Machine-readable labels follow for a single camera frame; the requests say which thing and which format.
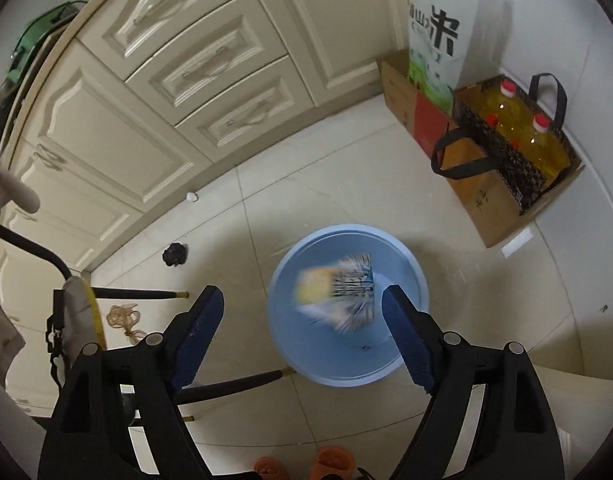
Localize yellow white snack packet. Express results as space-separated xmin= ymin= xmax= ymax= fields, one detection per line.
xmin=294 ymin=254 xmax=376 ymax=333

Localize light blue trash bin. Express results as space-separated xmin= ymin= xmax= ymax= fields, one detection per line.
xmin=267 ymin=224 xmax=429 ymax=388

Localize round table with legs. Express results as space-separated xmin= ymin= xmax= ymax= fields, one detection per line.
xmin=0 ymin=224 xmax=294 ymax=405

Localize orange slipper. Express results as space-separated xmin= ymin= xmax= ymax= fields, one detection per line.
xmin=309 ymin=445 xmax=356 ymax=480

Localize brown cardboard box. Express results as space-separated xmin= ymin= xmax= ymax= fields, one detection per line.
xmin=378 ymin=50 xmax=583 ymax=247

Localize yellow oil bottle near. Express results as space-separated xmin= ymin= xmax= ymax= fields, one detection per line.
xmin=522 ymin=113 xmax=571 ymax=188

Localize yellow oil bottle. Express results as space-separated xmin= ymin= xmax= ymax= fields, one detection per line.
xmin=480 ymin=79 xmax=525 ymax=148
xmin=522 ymin=113 xmax=571 ymax=188

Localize yellow oil bottle far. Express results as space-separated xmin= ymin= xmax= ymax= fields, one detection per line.
xmin=480 ymin=79 xmax=525 ymax=148

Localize lower cream cabinets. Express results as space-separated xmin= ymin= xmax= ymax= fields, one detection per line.
xmin=0 ymin=0 xmax=413 ymax=418

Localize green electric cooker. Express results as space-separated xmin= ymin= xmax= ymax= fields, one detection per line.
xmin=6 ymin=0 xmax=87 ymax=84

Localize white rice bag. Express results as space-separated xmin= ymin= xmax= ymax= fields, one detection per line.
xmin=407 ymin=0 xmax=503 ymax=114

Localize patterned bag with handles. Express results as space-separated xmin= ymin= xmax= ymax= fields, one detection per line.
xmin=431 ymin=73 xmax=582 ymax=212

